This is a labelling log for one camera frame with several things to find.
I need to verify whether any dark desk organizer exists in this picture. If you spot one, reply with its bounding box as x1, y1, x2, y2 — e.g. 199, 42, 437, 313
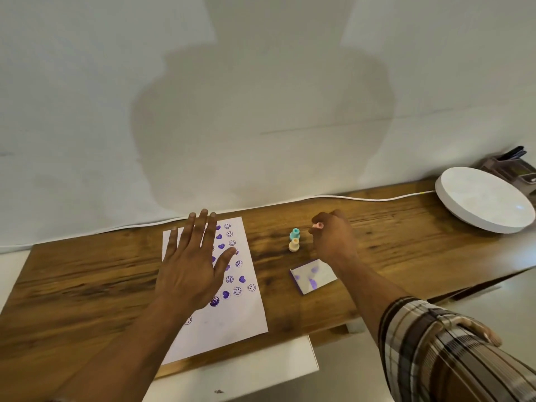
478, 154, 536, 205

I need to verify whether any person's right hand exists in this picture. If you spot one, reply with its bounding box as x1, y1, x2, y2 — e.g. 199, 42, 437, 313
308, 210, 359, 267

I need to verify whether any white round disc lamp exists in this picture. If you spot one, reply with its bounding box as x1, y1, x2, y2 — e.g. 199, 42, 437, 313
435, 166, 536, 235

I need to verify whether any person's right forearm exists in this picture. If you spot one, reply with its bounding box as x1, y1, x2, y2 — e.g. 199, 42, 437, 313
331, 254, 416, 349

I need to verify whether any white cable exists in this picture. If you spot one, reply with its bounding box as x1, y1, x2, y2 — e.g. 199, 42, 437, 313
0, 190, 437, 252

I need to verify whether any plaid shirt sleeve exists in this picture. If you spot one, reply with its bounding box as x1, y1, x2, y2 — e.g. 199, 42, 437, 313
378, 296, 536, 402

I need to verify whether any white stool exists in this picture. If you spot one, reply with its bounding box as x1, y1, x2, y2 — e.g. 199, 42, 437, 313
142, 335, 320, 402

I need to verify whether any black pen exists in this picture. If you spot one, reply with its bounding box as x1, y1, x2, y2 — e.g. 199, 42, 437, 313
496, 146, 528, 161

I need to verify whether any person's left forearm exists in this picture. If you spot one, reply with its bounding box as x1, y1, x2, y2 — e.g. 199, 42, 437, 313
49, 296, 197, 402

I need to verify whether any person's left hand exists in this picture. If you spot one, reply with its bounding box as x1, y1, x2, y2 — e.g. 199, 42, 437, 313
155, 209, 237, 311

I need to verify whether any white purple-stained ink pad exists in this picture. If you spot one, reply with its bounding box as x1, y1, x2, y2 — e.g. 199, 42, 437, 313
290, 259, 338, 296

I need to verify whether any white paper with purple stamps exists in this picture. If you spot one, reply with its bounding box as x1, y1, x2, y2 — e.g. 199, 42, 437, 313
161, 217, 269, 365

